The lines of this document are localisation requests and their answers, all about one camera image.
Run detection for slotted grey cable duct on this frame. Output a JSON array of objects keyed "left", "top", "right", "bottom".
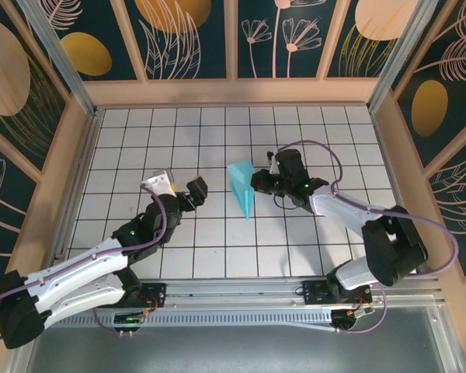
[{"left": 38, "top": 306, "right": 337, "bottom": 332}]

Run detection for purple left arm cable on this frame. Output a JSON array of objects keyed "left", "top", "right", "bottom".
[{"left": 0, "top": 182, "right": 170, "bottom": 343}]

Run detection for aluminium side rail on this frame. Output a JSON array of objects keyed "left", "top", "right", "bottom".
[{"left": 46, "top": 108, "right": 104, "bottom": 281}]

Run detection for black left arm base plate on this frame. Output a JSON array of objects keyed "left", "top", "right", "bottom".
[{"left": 96, "top": 282, "right": 167, "bottom": 309}]

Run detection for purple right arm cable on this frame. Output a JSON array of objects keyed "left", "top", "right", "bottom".
[{"left": 275, "top": 138, "right": 460, "bottom": 335}]

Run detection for aluminium corner post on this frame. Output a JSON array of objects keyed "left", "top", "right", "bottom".
[
  {"left": 367, "top": 0, "right": 451, "bottom": 113},
  {"left": 17, "top": 0, "right": 100, "bottom": 117}
]

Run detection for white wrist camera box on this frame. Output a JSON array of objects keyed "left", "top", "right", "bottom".
[
  {"left": 266, "top": 148, "right": 283, "bottom": 175},
  {"left": 141, "top": 169, "right": 176, "bottom": 197}
]

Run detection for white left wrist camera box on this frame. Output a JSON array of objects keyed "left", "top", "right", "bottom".
[{"left": 141, "top": 169, "right": 176, "bottom": 197}]

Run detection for grey metal sheet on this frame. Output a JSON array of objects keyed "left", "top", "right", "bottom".
[{"left": 7, "top": 305, "right": 465, "bottom": 373}]

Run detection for thin black cable loop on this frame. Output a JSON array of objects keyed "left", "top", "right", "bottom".
[{"left": 273, "top": 193, "right": 301, "bottom": 211}]

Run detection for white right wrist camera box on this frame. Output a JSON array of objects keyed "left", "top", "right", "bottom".
[{"left": 266, "top": 148, "right": 283, "bottom": 175}]

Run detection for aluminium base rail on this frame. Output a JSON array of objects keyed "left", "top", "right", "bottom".
[{"left": 23, "top": 274, "right": 443, "bottom": 312}]

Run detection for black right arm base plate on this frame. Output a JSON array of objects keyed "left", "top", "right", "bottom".
[{"left": 301, "top": 279, "right": 373, "bottom": 306}]

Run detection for light blue paper sheet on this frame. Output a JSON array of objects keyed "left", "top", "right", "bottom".
[{"left": 227, "top": 158, "right": 256, "bottom": 221}]

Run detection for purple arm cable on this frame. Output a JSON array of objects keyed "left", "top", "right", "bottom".
[
  {"left": 0, "top": 182, "right": 170, "bottom": 343},
  {"left": 275, "top": 138, "right": 460, "bottom": 335}
]

